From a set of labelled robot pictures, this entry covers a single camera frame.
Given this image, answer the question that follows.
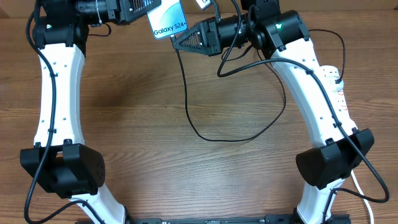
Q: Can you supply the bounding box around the Samsung Galaxy smartphone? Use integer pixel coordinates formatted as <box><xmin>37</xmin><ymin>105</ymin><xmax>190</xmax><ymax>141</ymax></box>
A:
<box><xmin>147</xmin><ymin>0</ymin><xmax>188</xmax><ymax>39</ymax></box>

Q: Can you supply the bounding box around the white charger plug adapter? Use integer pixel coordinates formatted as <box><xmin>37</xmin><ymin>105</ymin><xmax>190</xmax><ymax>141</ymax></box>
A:
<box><xmin>330</xmin><ymin>78</ymin><xmax>344</xmax><ymax>92</ymax></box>

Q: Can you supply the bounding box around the white power strip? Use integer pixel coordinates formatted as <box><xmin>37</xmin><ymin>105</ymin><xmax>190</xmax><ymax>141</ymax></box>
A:
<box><xmin>320</xmin><ymin>65</ymin><xmax>350</xmax><ymax>121</ymax></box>

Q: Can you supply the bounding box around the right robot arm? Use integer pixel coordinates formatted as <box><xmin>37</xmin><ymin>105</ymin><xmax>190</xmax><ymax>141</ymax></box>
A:
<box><xmin>172</xmin><ymin>1</ymin><xmax>374</xmax><ymax>223</ymax></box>

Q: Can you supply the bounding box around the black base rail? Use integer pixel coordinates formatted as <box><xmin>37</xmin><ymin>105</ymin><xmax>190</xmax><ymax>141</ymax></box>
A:
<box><xmin>74</xmin><ymin>213</ymin><xmax>352</xmax><ymax>224</ymax></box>

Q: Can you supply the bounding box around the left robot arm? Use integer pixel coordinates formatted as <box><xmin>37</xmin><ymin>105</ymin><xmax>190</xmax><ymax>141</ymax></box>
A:
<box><xmin>20</xmin><ymin>0</ymin><xmax>160</xmax><ymax>223</ymax></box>

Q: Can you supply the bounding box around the black USB charging cable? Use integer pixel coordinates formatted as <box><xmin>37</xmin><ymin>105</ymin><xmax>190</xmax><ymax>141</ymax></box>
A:
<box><xmin>170</xmin><ymin>29</ymin><xmax>346</xmax><ymax>143</ymax></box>

